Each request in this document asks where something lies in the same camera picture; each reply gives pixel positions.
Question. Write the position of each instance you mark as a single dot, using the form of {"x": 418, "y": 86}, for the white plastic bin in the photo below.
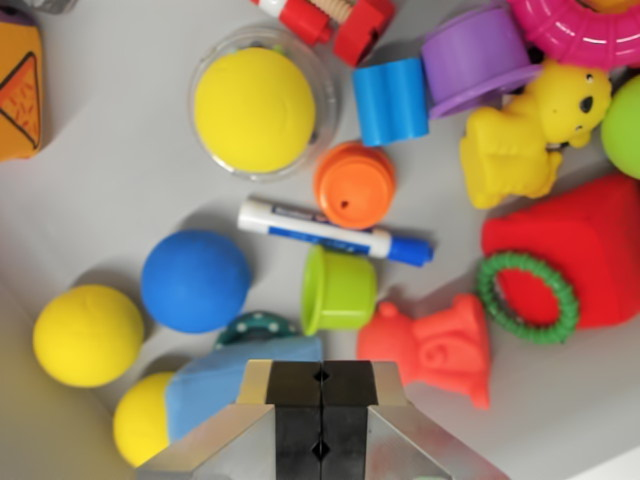
{"x": 125, "y": 175}

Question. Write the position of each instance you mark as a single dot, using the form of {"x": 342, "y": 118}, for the yellow foam ball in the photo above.
{"x": 87, "y": 335}
{"x": 255, "y": 110}
{"x": 140, "y": 425}

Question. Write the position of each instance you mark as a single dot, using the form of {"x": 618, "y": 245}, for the orange plastic cup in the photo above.
{"x": 355, "y": 185}

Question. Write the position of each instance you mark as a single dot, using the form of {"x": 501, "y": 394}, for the blue fluted plastic block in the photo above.
{"x": 390, "y": 102}

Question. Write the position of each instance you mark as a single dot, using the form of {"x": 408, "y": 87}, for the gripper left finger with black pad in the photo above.
{"x": 295, "y": 400}

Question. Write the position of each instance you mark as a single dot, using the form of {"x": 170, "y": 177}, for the blue foam ball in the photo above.
{"x": 195, "y": 280}

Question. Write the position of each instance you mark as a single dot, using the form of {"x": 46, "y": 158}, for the yellow rubber dog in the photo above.
{"x": 510, "y": 150}

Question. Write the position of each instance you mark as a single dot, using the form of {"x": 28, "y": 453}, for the clear plastic cup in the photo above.
{"x": 327, "y": 85}

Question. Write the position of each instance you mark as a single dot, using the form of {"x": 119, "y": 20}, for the lime green plastic cup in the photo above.
{"x": 345, "y": 290}

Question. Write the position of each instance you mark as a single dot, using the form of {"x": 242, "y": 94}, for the teal polka dot toy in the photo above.
{"x": 260, "y": 327}

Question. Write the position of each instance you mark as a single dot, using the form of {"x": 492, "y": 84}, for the purple plastic cup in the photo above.
{"x": 475, "y": 60}

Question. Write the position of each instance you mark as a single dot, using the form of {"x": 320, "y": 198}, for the blue Expo marker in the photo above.
{"x": 300, "y": 230}

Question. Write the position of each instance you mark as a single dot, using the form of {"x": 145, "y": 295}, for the green foam ball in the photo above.
{"x": 625, "y": 130}

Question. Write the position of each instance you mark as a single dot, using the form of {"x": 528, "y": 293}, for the orange purple fabric cube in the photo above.
{"x": 20, "y": 90}

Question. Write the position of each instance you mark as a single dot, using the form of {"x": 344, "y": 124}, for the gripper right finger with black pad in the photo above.
{"x": 350, "y": 400}

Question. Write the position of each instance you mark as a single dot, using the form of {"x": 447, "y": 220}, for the coral red rubber figure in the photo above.
{"x": 435, "y": 345}

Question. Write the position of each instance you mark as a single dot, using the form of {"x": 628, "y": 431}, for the red soft pyramid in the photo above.
{"x": 590, "y": 235}

